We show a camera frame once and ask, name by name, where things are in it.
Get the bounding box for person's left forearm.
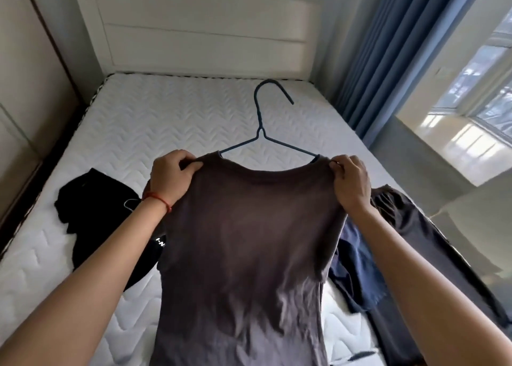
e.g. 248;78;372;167
0;197;169;366

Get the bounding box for black Li-Ning t-shirt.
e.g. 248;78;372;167
54;168;167;292

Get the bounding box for navy printed shorts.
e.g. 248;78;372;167
327;217;387;314

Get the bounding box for person's right forearm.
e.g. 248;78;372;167
348;205;512;366

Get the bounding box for person's left hand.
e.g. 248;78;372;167
150;149;205;209

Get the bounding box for blue curtain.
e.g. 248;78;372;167
334;0;491;148

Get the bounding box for white wardrobe sliding door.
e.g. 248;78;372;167
0;0;83;222

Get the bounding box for white framed barred window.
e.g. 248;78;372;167
434;7;512;138

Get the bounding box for person's right hand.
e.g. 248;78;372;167
329;154;373;214

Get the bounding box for beige window sill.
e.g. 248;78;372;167
394;113;512;187

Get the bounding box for black long trousers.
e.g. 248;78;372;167
366;184;512;366

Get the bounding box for white quilted mattress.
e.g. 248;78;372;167
0;73;401;366

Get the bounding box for grey t-shirt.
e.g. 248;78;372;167
150;150;349;366

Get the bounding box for white bed frame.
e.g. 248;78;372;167
71;0;323;84

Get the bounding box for red bead bracelet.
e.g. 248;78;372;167
142;192;173;214

